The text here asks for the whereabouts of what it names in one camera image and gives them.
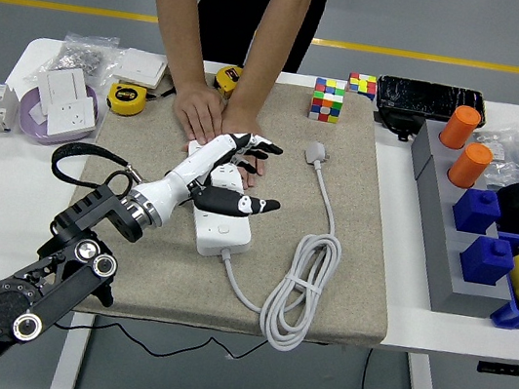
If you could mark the person's left forearm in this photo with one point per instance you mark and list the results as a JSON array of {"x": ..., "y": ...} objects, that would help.
[{"x": 280, "y": 35}]

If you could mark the black wrapped tray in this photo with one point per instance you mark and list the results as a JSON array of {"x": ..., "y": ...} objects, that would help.
[{"x": 423, "y": 98}]

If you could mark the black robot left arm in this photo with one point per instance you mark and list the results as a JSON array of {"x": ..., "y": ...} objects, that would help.
[{"x": 53, "y": 280}]

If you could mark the person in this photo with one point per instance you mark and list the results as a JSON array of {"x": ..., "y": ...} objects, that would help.
[{"x": 250, "y": 5}]

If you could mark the yellow black tape measure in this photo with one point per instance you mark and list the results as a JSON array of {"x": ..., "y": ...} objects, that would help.
[
  {"x": 126, "y": 98},
  {"x": 227, "y": 80}
]

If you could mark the grey-brown mat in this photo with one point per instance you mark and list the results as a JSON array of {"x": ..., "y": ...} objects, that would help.
[{"x": 177, "y": 280}]

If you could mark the orange cylinder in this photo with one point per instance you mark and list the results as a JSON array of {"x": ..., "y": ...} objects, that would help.
[
  {"x": 459, "y": 126},
  {"x": 470, "y": 164}
]

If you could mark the clear bag of screws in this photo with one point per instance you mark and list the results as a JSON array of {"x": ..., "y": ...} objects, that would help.
[{"x": 81, "y": 58}]

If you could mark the large colourful puzzle cube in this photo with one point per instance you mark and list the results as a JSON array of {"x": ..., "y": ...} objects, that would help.
[{"x": 328, "y": 100}]

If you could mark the black table control panel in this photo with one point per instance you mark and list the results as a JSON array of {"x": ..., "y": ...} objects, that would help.
[{"x": 510, "y": 370}]

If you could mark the grey block holder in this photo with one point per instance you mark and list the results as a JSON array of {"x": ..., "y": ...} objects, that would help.
[{"x": 443, "y": 283}]

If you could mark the purple bowl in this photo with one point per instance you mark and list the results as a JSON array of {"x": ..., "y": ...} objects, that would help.
[{"x": 51, "y": 137}]

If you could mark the small colourful puzzle cube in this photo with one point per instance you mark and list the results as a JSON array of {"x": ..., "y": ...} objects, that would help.
[{"x": 361, "y": 85}]

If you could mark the white power strip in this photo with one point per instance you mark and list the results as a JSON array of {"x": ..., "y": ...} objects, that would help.
[{"x": 222, "y": 243}]

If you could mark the small white card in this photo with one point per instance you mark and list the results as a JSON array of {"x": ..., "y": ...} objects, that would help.
[{"x": 36, "y": 113}]

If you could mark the white wall socket panel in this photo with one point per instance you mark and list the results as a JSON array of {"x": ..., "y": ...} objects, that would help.
[{"x": 72, "y": 115}]

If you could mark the white switch panel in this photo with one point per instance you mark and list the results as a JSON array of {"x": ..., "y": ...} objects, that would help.
[{"x": 62, "y": 84}]

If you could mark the person's right forearm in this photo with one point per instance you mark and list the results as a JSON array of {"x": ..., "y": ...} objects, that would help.
[{"x": 178, "y": 19}]

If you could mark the person's left hand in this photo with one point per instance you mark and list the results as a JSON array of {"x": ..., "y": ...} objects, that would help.
[{"x": 239, "y": 119}]

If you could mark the person's right hand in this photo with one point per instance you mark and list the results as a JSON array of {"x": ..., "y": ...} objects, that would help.
[{"x": 198, "y": 111}]

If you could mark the blue square block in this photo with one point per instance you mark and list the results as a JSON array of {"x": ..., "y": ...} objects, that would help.
[
  {"x": 486, "y": 260},
  {"x": 476, "y": 210}
]

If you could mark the small black device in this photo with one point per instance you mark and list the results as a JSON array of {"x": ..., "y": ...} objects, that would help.
[{"x": 399, "y": 123}]

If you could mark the white switch box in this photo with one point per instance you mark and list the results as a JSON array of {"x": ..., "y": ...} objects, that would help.
[{"x": 139, "y": 66}]

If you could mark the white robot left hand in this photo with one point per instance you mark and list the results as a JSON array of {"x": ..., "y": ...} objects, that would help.
[{"x": 195, "y": 164}]

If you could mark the clear bag with white parts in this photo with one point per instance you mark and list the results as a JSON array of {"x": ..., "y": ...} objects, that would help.
[{"x": 502, "y": 171}]

